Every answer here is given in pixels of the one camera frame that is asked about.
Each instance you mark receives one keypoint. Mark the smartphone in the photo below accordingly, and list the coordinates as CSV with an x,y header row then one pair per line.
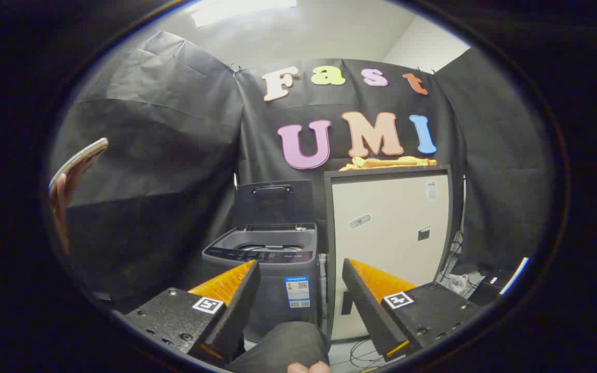
x,y
78,161

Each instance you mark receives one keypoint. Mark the person's dark trouser leg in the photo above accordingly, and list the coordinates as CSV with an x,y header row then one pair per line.
x,y
283,347

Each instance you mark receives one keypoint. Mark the crumpled clear plastic bag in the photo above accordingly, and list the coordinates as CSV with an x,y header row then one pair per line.
x,y
458,284

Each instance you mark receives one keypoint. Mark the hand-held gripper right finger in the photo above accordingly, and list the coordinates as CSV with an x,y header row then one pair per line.
x,y
368,311

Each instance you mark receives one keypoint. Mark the beige cabinet with dark frame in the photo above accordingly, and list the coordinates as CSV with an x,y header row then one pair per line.
x,y
392,233

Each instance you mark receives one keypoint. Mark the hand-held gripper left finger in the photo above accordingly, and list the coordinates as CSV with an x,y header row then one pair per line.
x,y
236,316

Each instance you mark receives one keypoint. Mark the black box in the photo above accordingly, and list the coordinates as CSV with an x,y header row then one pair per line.
x,y
487,290

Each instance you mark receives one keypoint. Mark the black backdrop cloth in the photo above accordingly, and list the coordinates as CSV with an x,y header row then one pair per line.
x,y
174,155

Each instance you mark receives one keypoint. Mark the grey washing machine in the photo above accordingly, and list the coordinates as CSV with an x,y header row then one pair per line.
x,y
278,305

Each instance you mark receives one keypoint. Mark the orange polo shirt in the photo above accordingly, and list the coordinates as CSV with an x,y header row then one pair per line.
x,y
381,163

